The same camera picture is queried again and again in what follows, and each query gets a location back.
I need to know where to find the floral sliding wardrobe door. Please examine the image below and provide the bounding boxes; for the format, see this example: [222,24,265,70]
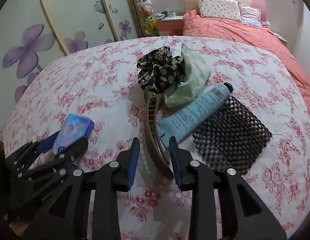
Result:
[0,0,140,130]

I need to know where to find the floral white pillow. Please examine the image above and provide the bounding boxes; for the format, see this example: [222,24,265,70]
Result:
[197,0,241,22]

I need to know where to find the green cloth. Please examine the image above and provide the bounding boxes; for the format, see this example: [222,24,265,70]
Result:
[164,43,211,108]

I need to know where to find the pink nightstand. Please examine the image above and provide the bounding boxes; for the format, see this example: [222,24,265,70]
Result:
[157,16,184,36]

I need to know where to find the black floral scrunchie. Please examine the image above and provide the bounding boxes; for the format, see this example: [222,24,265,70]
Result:
[137,46,186,94]

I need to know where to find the blue cream tube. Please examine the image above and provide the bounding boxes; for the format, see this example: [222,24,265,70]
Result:
[157,82,233,147]

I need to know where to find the striped pink pillow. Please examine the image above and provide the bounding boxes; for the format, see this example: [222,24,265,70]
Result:
[239,3,262,28]

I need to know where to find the blue tissue pack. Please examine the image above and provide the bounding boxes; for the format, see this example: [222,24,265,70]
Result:
[52,113,94,155]

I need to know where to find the black woven mat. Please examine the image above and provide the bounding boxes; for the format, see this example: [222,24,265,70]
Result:
[192,96,272,175]

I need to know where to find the brown hair clip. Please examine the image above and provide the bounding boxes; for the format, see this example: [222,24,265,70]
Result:
[144,91,173,179]

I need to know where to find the floral pink tablecloth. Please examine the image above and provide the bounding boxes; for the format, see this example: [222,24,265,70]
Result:
[1,35,310,240]

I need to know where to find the salmon pink duvet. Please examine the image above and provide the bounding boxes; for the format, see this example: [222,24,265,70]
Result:
[183,10,310,115]

